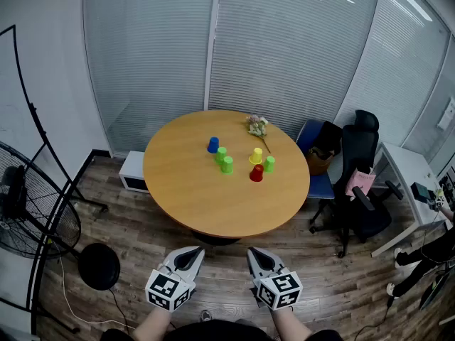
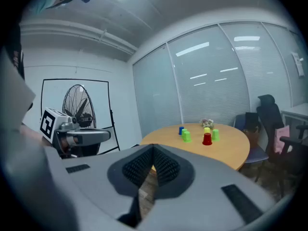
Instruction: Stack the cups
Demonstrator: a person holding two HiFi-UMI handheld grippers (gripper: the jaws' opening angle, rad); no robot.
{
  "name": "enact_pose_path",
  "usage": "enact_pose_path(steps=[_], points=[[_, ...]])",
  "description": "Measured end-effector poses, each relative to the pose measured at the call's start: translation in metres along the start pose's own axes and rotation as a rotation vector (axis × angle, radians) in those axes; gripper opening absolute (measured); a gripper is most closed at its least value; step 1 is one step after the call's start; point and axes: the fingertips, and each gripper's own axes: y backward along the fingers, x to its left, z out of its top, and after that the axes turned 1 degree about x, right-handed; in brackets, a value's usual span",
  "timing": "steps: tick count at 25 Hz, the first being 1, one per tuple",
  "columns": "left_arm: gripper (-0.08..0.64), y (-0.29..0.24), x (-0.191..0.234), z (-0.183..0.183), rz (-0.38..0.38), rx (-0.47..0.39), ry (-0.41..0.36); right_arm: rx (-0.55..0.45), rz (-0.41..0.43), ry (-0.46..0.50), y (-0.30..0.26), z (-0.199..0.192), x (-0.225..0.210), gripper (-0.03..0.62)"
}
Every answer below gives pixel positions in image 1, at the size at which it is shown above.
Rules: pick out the black round stand base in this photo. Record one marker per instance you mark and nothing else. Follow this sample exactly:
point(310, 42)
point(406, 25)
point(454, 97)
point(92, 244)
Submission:
point(99, 266)

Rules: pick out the brown bag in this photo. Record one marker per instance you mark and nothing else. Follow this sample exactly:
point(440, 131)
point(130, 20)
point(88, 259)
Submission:
point(318, 162)

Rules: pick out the green cup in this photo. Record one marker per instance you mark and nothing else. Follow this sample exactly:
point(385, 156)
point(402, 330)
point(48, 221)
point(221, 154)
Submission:
point(220, 155)
point(227, 165)
point(269, 164)

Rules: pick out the red cup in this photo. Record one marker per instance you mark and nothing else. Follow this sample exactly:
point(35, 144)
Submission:
point(257, 173)

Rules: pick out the dark teal box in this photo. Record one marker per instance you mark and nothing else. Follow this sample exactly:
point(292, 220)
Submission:
point(421, 191)

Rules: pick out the white microwave box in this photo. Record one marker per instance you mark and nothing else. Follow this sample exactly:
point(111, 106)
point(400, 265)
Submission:
point(132, 176)

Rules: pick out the yellow cup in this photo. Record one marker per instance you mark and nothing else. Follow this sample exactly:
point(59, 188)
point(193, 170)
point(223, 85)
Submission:
point(256, 156)

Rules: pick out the person's shoe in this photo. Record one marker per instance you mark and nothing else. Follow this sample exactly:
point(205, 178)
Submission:
point(398, 256)
point(391, 290)
point(205, 315)

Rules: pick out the blue cup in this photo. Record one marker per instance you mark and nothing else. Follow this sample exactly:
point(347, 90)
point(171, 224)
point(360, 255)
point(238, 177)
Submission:
point(213, 145)

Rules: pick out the black table pedestal base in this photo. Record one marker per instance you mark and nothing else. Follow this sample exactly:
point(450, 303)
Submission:
point(217, 239)

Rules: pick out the black office chair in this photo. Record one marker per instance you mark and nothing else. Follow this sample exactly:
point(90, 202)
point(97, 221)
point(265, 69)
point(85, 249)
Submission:
point(359, 147)

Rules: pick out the black garment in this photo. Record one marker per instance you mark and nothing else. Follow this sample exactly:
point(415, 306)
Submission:
point(328, 137)

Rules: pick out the person's black clothing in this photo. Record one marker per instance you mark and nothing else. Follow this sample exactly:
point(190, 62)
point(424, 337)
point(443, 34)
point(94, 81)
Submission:
point(220, 331)

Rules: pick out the white desk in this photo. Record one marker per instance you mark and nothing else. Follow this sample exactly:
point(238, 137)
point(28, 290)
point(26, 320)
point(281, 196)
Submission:
point(401, 162)

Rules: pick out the white wall notice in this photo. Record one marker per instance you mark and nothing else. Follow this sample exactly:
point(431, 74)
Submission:
point(447, 114)

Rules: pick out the pink paper bag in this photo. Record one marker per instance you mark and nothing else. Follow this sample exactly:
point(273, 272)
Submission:
point(362, 182)

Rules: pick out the dried flower bouquet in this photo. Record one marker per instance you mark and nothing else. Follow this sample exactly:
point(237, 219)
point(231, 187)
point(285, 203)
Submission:
point(257, 126)

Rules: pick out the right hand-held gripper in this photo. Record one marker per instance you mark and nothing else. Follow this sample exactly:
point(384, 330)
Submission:
point(279, 290)

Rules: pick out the person's right forearm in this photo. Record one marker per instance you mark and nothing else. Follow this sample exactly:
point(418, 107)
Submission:
point(289, 323)

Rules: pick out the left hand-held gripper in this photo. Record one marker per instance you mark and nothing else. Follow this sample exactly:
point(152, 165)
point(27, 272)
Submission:
point(167, 289)

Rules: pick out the black metal stand frame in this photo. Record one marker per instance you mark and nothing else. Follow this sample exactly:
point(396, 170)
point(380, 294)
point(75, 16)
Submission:
point(42, 133)

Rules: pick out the large black floor fan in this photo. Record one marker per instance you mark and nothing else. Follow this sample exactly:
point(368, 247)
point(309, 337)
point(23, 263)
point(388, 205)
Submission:
point(32, 204)

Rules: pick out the blue chair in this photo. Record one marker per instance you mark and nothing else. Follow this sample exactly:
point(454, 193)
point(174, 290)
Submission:
point(320, 187)

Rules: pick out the person's left forearm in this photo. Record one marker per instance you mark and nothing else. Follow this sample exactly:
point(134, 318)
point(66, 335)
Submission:
point(153, 323)

